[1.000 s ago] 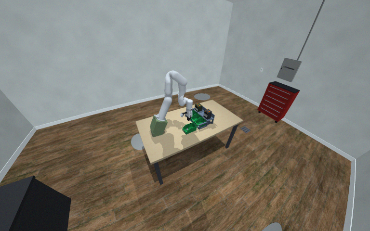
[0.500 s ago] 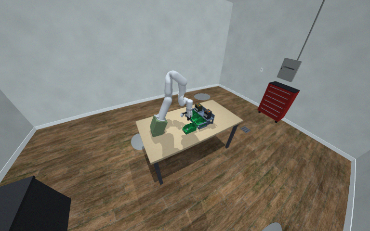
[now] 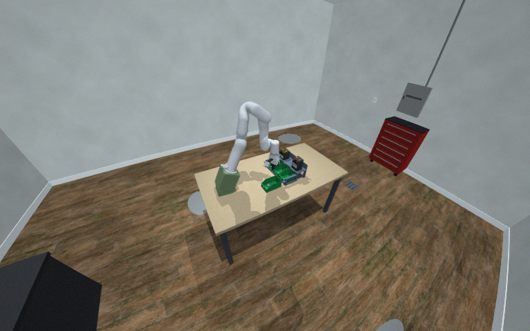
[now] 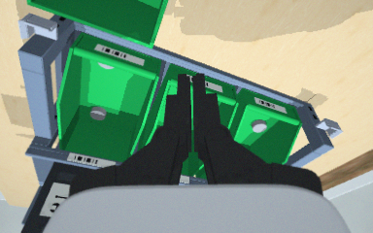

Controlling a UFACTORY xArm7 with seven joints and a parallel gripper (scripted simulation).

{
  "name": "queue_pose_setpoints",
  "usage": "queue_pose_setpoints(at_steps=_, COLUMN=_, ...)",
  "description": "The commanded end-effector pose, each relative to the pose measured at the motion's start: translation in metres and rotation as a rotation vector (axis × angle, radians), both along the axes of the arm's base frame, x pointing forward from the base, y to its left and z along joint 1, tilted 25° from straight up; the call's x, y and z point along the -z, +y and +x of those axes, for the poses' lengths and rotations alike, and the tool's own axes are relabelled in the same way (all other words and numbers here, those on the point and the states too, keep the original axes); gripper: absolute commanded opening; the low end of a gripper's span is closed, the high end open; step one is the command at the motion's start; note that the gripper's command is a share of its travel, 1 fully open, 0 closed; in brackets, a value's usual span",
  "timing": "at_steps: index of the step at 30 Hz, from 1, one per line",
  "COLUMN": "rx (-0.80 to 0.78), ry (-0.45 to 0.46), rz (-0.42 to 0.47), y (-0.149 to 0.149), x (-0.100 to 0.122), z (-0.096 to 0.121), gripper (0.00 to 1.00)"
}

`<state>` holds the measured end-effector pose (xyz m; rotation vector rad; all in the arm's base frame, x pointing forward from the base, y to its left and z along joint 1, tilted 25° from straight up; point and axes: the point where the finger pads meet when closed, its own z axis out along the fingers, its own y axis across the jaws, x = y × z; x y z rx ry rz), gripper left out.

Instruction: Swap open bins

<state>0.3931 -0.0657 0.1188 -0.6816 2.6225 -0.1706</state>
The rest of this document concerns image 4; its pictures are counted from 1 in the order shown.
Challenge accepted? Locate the green bin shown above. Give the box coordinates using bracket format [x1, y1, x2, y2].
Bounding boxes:
[27, 0, 168, 49]
[229, 88, 301, 164]
[137, 63, 239, 177]
[56, 34, 161, 162]

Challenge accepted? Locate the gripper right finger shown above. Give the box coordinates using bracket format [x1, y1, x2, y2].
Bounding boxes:
[192, 73, 323, 196]

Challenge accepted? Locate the black tool case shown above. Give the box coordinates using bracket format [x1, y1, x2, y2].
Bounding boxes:
[20, 161, 94, 233]

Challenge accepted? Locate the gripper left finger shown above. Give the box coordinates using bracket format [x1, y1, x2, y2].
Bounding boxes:
[68, 74, 191, 197]

